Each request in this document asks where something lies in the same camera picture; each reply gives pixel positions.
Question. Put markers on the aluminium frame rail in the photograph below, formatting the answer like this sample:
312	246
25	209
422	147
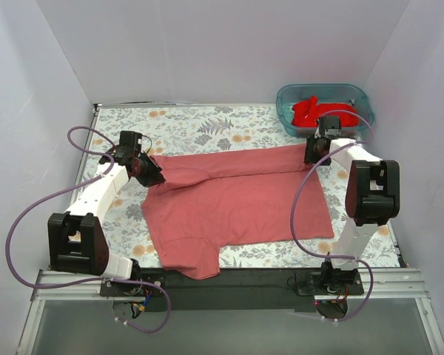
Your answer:
394	316

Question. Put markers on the pink t shirt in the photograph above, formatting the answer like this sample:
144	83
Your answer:
209	201

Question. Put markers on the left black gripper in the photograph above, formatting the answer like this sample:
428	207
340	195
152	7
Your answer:
152	171

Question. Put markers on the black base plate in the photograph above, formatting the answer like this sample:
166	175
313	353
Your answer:
255	288

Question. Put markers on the teal plastic bin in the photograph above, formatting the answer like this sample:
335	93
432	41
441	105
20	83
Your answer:
291	94

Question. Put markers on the red t shirt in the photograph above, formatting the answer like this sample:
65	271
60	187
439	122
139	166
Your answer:
308	111

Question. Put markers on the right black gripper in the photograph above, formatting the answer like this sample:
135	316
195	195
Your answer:
311	153

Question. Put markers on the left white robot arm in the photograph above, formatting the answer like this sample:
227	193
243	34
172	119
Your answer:
76	239

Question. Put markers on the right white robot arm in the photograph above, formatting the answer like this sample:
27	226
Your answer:
372	199

